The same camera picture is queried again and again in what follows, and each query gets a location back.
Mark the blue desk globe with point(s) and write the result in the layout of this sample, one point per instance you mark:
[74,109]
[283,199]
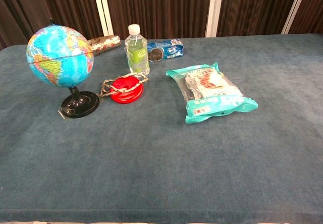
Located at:
[60,57]

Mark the red plastic disc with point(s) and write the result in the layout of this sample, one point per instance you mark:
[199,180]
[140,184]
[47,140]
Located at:
[126,96]

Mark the teal snack bag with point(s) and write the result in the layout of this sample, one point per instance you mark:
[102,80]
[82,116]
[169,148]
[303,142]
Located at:
[214,100]

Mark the blue cookie pack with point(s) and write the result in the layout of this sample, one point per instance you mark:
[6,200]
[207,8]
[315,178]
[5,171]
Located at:
[169,48]

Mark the clear bottle with white cap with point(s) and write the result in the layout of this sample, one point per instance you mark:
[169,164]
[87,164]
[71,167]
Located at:
[136,51]

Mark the blue-green table cloth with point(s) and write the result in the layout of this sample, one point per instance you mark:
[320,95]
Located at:
[161,171]

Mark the brown silver snack roll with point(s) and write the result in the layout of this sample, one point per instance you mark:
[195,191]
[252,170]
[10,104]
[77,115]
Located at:
[106,43]

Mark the brown pleated curtain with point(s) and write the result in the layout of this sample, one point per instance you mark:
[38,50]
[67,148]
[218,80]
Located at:
[161,7]

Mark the white frame post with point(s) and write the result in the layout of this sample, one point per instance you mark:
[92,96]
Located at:
[104,7]
[295,7]
[214,9]

